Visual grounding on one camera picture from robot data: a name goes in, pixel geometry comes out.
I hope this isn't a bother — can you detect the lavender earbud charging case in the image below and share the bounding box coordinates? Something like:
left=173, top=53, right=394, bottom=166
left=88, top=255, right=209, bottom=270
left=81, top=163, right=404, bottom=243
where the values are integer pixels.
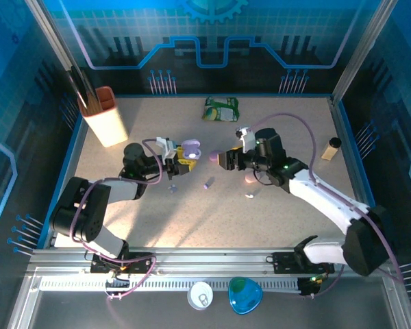
left=180, top=138, right=202, bottom=160

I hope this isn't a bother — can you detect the salmon utensil holder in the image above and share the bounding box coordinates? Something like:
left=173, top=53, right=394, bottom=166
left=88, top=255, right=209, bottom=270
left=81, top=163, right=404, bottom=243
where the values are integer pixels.
left=77, top=86, right=129, bottom=148

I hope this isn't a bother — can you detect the green snack bag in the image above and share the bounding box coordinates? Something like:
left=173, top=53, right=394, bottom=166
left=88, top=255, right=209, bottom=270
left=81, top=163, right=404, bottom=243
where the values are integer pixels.
left=201, top=95, right=240, bottom=123

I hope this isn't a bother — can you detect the tan bottle with black cap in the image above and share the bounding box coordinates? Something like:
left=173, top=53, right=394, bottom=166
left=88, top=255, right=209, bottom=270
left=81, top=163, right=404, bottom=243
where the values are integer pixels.
left=321, top=136, right=342, bottom=161

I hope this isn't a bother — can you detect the black kitchen utensil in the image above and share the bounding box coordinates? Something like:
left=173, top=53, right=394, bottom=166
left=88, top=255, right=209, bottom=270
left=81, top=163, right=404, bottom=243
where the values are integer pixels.
left=78, top=66, right=97, bottom=100

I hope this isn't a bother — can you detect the white pull-tab can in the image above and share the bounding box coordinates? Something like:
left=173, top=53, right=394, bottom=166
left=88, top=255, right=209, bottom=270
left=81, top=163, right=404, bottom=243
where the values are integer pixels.
left=186, top=280, right=214, bottom=311

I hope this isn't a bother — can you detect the blue triangular plastic container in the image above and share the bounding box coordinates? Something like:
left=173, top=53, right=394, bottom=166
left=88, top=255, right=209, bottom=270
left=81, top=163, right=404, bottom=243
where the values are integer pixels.
left=227, top=276, right=264, bottom=315

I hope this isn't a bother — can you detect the black controller board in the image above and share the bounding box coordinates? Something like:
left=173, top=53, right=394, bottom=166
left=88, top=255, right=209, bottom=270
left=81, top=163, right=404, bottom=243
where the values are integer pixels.
left=298, top=276, right=325, bottom=297

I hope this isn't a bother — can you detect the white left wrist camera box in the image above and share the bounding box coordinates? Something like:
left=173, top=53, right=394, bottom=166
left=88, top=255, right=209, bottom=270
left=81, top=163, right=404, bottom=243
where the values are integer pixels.
left=155, top=136, right=177, bottom=160

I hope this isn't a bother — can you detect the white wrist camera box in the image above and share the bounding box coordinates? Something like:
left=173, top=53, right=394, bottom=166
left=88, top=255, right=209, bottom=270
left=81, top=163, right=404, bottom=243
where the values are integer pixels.
left=155, top=136, right=177, bottom=160
left=235, top=126, right=258, bottom=151

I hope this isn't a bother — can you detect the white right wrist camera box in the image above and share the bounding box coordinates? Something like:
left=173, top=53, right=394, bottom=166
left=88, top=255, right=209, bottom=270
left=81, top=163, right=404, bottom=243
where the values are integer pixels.
left=235, top=126, right=258, bottom=151

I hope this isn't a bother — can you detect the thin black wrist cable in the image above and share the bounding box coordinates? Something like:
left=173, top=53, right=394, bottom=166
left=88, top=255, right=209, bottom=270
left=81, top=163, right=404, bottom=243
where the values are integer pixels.
left=253, top=169, right=278, bottom=186

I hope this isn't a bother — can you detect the aluminium table side rail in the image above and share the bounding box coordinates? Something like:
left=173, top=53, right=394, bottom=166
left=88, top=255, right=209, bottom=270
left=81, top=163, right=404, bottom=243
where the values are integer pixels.
left=328, top=97, right=381, bottom=248
left=37, top=114, right=88, bottom=249

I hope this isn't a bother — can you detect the long aluminium base rail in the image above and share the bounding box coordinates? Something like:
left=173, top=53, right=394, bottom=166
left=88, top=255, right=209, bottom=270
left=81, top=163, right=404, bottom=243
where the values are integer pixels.
left=27, top=247, right=398, bottom=275

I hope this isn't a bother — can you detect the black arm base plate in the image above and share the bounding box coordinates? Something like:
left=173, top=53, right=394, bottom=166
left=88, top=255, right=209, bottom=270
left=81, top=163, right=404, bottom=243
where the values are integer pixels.
left=272, top=252, right=335, bottom=275
left=90, top=252, right=151, bottom=274

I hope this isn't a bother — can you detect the white slotted cable duct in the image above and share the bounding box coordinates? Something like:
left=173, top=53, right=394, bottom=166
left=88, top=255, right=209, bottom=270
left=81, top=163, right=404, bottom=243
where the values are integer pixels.
left=39, top=278, right=301, bottom=292

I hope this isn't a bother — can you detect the aluminium corner post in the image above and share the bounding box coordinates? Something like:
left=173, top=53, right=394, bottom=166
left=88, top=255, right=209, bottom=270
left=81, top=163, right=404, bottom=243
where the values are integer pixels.
left=331, top=0, right=398, bottom=103
left=25, top=0, right=86, bottom=103

